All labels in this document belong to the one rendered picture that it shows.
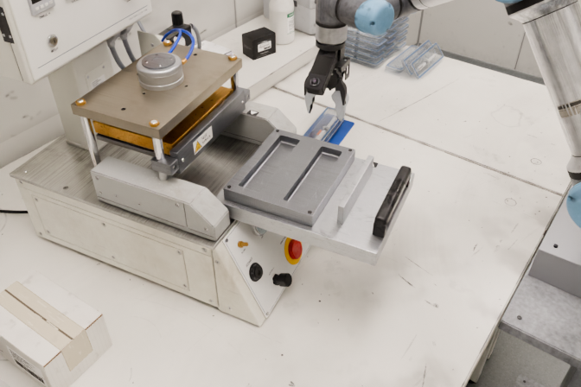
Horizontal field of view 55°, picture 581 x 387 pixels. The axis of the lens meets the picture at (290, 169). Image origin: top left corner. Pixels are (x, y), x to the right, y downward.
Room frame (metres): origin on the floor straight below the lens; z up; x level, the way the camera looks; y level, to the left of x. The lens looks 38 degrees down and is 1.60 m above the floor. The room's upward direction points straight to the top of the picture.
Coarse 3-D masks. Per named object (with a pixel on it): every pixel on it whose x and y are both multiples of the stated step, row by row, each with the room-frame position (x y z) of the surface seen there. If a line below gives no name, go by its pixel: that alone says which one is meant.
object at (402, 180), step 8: (400, 168) 0.76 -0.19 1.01; (408, 168) 0.76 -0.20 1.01; (400, 176) 0.73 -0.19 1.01; (408, 176) 0.74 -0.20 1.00; (392, 184) 0.72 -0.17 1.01; (400, 184) 0.71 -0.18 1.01; (408, 184) 0.75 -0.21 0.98; (392, 192) 0.69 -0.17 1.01; (400, 192) 0.70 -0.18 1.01; (384, 200) 0.67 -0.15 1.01; (392, 200) 0.67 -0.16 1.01; (384, 208) 0.65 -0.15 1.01; (392, 208) 0.66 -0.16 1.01; (376, 216) 0.64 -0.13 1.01; (384, 216) 0.64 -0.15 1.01; (376, 224) 0.63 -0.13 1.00; (384, 224) 0.63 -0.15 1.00; (376, 232) 0.63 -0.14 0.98; (384, 232) 0.63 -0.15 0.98
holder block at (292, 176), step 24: (264, 144) 0.85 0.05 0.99; (288, 144) 0.87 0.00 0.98; (312, 144) 0.85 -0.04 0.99; (336, 144) 0.85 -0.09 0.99; (240, 168) 0.77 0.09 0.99; (264, 168) 0.79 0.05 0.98; (288, 168) 0.77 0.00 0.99; (312, 168) 0.79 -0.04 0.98; (336, 168) 0.77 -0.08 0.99; (240, 192) 0.71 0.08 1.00; (264, 192) 0.71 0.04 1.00; (288, 192) 0.71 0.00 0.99; (312, 192) 0.73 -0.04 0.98; (288, 216) 0.67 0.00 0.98; (312, 216) 0.65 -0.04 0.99
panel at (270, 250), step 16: (240, 224) 0.72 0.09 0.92; (224, 240) 0.67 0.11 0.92; (240, 240) 0.69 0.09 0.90; (256, 240) 0.72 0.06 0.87; (272, 240) 0.75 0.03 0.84; (288, 240) 0.78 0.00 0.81; (240, 256) 0.67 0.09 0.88; (256, 256) 0.70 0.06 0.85; (272, 256) 0.73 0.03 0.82; (288, 256) 0.75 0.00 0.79; (240, 272) 0.65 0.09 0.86; (272, 272) 0.70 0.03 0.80; (288, 272) 0.73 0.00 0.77; (256, 288) 0.66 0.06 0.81; (272, 288) 0.68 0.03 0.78; (272, 304) 0.66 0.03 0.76
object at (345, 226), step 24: (360, 168) 0.81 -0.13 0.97; (384, 168) 0.81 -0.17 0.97; (336, 192) 0.74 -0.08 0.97; (360, 192) 0.73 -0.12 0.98; (384, 192) 0.74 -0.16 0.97; (408, 192) 0.76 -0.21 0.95; (240, 216) 0.70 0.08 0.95; (264, 216) 0.68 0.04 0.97; (336, 216) 0.68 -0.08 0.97; (360, 216) 0.68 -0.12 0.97; (312, 240) 0.64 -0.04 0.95; (336, 240) 0.62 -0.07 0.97; (360, 240) 0.62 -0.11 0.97; (384, 240) 0.63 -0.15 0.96
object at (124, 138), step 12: (216, 96) 0.91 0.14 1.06; (228, 96) 0.93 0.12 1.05; (204, 108) 0.87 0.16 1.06; (192, 120) 0.83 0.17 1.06; (96, 132) 0.83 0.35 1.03; (108, 132) 0.82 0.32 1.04; (120, 132) 0.80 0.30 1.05; (132, 132) 0.79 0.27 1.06; (180, 132) 0.79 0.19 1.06; (120, 144) 0.81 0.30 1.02; (132, 144) 0.80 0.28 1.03; (144, 144) 0.78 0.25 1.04; (168, 144) 0.76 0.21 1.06
